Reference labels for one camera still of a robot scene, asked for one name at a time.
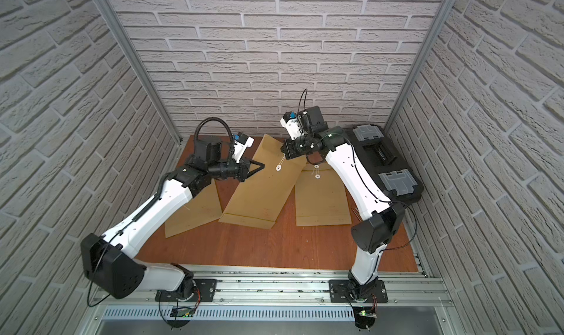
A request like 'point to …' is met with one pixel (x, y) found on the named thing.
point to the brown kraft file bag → (322, 197)
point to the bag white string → (279, 166)
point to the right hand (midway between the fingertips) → (286, 148)
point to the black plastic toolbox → (385, 162)
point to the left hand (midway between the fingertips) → (267, 164)
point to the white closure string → (316, 169)
